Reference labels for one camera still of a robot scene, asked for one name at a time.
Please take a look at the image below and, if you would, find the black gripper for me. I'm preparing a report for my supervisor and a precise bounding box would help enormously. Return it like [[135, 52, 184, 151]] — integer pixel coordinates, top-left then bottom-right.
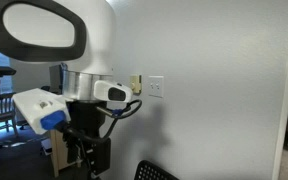
[[65, 99, 112, 176]]

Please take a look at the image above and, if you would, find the white double light switch plate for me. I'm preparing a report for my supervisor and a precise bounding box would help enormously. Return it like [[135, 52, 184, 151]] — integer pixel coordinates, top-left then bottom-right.
[[147, 75, 165, 99]]

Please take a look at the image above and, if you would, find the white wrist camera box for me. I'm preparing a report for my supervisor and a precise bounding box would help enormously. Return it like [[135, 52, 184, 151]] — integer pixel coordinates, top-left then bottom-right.
[[11, 87, 72, 136]]

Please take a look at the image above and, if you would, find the black cable with blue plugs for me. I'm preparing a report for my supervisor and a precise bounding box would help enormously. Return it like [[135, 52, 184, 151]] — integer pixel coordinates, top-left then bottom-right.
[[39, 98, 144, 145]]

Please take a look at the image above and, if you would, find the light wooden cabinet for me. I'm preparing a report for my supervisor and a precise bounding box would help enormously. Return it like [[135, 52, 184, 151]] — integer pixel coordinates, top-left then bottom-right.
[[49, 129, 72, 178]]

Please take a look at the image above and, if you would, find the black perforated metal chair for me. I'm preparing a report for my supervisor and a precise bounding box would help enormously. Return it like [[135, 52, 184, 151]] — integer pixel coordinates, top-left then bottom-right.
[[133, 159, 180, 180]]

